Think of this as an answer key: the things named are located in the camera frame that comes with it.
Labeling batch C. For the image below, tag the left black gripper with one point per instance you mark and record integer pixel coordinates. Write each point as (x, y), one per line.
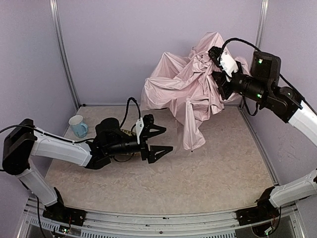
(144, 143)

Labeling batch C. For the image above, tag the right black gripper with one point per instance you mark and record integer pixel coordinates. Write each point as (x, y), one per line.
(224, 86)

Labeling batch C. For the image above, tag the pink and black umbrella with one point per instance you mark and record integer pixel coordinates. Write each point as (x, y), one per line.
(186, 87)

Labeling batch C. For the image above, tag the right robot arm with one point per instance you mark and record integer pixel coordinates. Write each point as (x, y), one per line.
(287, 103)

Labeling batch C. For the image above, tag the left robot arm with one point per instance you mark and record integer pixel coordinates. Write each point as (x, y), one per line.
(26, 140)

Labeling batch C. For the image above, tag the woven bamboo tray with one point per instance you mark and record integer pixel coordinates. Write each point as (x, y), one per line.
(130, 133)

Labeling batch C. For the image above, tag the light blue enamel mug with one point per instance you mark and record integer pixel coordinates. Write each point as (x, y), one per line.
(79, 128)

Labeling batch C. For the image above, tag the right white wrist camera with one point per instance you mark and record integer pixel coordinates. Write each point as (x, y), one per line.
(228, 64)

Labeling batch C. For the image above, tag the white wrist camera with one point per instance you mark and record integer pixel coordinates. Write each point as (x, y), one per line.
(228, 64)
(139, 125)

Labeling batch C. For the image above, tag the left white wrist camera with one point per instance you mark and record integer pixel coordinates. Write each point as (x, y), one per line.
(139, 125)

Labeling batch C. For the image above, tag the right aluminium corner post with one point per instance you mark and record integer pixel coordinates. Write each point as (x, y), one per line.
(262, 23)

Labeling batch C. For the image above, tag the aluminium corner post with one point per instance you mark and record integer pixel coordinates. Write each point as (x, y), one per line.
(262, 23)
(63, 55)

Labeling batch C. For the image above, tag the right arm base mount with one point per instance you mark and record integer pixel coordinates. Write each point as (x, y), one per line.
(255, 214)

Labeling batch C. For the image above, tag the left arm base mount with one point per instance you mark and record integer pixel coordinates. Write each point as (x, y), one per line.
(66, 215)

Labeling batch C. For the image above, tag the aluminium front rail frame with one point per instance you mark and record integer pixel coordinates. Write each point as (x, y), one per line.
(97, 224)

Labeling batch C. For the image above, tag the left aluminium corner post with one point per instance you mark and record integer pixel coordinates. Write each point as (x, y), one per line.
(63, 55)

